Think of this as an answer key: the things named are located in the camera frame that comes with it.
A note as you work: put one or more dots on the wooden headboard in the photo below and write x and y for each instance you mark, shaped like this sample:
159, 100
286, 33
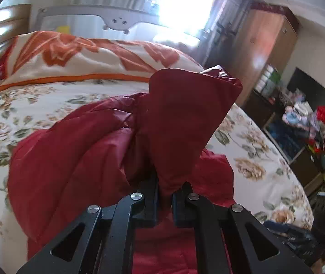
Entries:
5, 20

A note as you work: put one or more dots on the cream floral bedspread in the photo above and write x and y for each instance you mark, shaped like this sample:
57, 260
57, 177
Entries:
36, 105

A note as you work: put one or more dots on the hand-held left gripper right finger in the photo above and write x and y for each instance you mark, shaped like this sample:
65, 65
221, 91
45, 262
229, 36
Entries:
182, 205

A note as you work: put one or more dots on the stack of white boxes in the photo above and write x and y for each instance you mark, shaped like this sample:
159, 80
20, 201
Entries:
269, 81

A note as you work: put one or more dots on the wooden wardrobe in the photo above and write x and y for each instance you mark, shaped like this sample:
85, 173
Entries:
265, 48

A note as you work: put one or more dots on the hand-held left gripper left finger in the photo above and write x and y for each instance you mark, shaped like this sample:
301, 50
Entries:
151, 202

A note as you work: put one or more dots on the grey window curtain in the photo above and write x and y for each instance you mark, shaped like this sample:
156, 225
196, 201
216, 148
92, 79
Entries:
225, 20

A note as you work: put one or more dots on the dark cloth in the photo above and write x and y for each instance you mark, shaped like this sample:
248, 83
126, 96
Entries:
296, 237

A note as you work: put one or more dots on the red quilted jacket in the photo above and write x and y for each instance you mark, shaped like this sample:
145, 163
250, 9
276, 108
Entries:
165, 114

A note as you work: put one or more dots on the grey bed guard rail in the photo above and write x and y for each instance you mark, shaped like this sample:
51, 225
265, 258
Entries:
116, 20

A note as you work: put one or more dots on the black television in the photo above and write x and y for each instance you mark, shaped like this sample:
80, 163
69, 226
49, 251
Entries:
308, 88

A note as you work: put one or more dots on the orange floral blanket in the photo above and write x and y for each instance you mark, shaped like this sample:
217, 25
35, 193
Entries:
65, 54

